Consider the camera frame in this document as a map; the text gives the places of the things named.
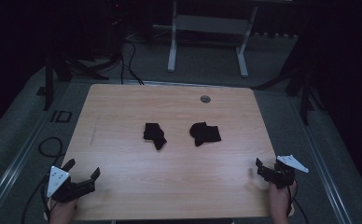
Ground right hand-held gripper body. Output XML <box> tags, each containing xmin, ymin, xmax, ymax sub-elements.
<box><xmin>262</xmin><ymin>154</ymin><xmax>310</xmax><ymax>189</ymax></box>

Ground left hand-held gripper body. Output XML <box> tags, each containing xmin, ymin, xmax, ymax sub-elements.
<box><xmin>47</xmin><ymin>165</ymin><xmax>96</xmax><ymax>203</ymax></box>

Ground black sock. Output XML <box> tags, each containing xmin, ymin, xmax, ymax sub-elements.
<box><xmin>143</xmin><ymin>122</ymin><xmax>168</xmax><ymax>151</ymax></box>
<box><xmin>188</xmin><ymin>121</ymin><xmax>222</xmax><ymax>147</ymax></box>

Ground person's right hand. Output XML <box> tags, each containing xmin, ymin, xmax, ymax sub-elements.
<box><xmin>268</xmin><ymin>179</ymin><xmax>297</xmax><ymax>224</ymax></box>

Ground person's left hand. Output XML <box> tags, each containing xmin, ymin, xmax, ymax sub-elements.
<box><xmin>48</xmin><ymin>198</ymin><xmax>79</xmax><ymax>224</ymax></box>

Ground black metal stand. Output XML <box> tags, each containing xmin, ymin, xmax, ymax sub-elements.
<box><xmin>253</xmin><ymin>60</ymin><xmax>325</xmax><ymax>126</ymax></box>
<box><xmin>42</xmin><ymin>54</ymin><xmax>110</xmax><ymax>112</ymax></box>

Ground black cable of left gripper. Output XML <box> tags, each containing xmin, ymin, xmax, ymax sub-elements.
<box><xmin>21</xmin><ymin>136</ymin><xmax>66</xmax><ymax>224</ymax></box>

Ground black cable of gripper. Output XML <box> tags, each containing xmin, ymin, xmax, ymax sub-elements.
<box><xmin>285</xmin><ymin>178</ymin><xmax>311</xmax><ymax>224</ymax></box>
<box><xmin>21</xmin><ymin>136</ymin><xmax>66</xmax><ymax>224</ymax></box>

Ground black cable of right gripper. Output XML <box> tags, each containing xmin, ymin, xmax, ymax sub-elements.
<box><xmin>285</xmin><ymin>178</ymin><xmax>311</xmax><ymax>224</ymax></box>

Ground black floor cables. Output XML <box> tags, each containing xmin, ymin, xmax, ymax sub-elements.
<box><xmin>118</xmin><ymin>38</ymin><xmax>146</xmax><ymax>86</ymax></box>

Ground white metal desk frame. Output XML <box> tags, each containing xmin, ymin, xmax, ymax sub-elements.
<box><xmin>167</xmin><ymin>0</ymin><xmax>259</xmax><ymax>78</ymax></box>

